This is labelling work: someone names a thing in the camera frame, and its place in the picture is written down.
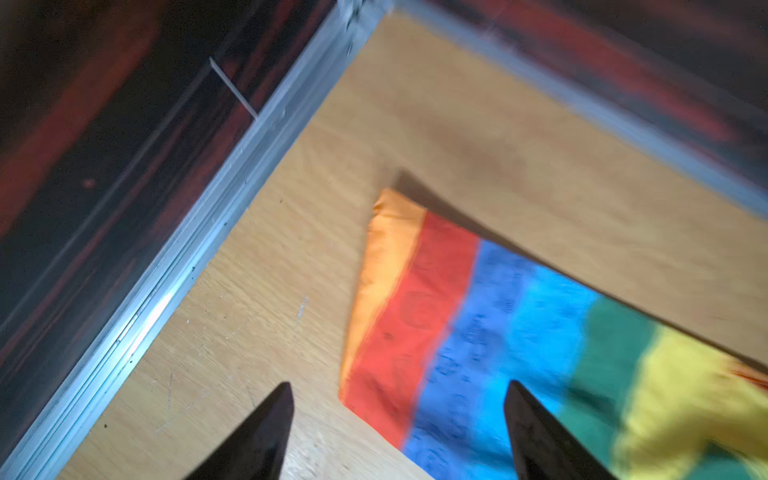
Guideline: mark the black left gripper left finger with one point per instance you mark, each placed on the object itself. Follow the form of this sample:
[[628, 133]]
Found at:
[[256, 448]]

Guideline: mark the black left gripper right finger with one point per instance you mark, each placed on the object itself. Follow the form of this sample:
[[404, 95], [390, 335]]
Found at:
[[542, 447]]

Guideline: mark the rainbow striped zip jacket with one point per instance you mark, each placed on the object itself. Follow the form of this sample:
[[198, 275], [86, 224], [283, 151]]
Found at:
[[444, 321]]

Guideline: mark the aluminium frame rail left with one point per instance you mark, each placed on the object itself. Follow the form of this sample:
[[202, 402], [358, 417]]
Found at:
[[134, 134]]

